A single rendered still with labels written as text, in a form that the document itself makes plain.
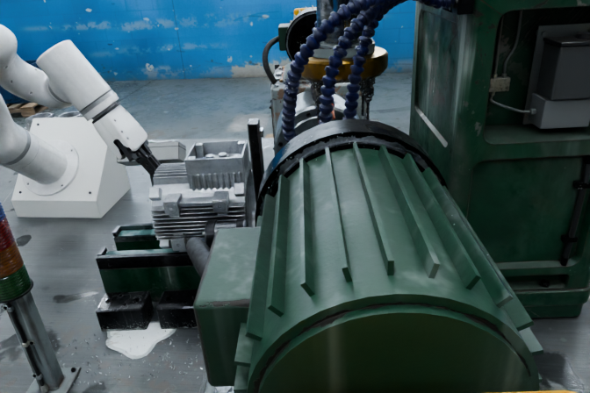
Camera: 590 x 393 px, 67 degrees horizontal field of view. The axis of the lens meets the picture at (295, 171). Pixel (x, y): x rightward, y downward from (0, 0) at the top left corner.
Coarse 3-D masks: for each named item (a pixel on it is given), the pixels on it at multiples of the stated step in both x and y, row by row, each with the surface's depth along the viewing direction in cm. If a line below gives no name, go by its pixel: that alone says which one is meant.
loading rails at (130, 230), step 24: (120, 240) 110; (144, 240) 110; (120, 264) 101; (144, 264) 101; (168, 264) 101; (192, 264) 101; (120, 288) 104; (144, 288) 104; (168, 288) 104; (192, 288) 104
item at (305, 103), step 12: (300, 96) 126; (312, 96) 122; (336, 96) 125; (300, 108) 116; (312, 108) 115; (336, 108) 115; (300, 120) 116; (312, 120) 115; (276, 132) 123; (300, 132) 117; (276, 144) 119
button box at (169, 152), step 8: (152, 144) 121; (160, 144) 120; (168, 144) 120; (176, 144) 120; (152, 152) 120; (160, 152) 120; (168, 152) 120; (176, 152) 120; (184, 152) 126; (120, 160) 120; (160, 160) 120; (168, 160) 120; (176, 160) 120
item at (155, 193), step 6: (234, 186) 93; (240, 186) 93; (150, 192) 93; (156, 192) 93; (234, 192) 92; (240, 192) 92; (150, 198) 93; (156, 198) 93; (162, 240) 98; (168, 240) 98; (162, 246) 98; (168, 246) 98
